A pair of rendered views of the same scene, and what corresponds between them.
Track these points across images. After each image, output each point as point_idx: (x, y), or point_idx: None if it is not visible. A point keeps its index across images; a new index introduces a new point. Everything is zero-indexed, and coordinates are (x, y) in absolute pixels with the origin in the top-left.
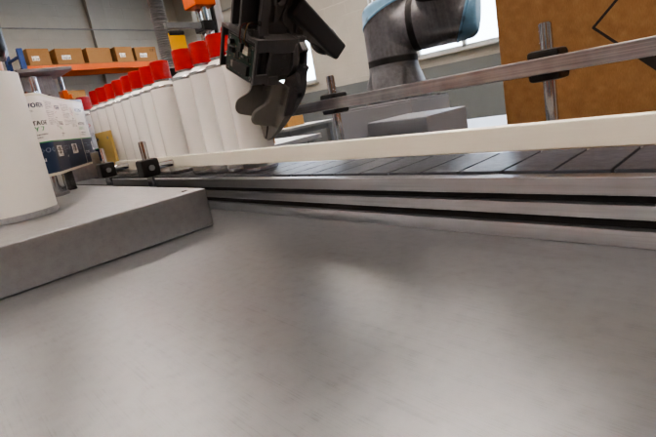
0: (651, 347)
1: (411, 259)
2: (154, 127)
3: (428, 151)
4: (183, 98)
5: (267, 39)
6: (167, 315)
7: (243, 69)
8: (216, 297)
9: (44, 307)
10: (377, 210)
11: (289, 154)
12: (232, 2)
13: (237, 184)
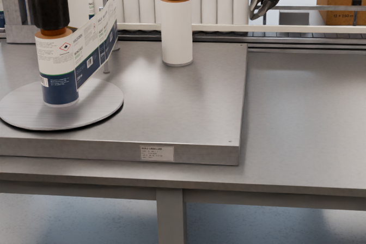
0: None
1: (351, 61)
2: (150, 5)
3: (341, 31)
4: None
5: None
6: (319, 79)
7: None
8: (322, 74)
9: (273, 85)
10: (319, 49)
11: (278, 29)
12: None
13: (243, 40)
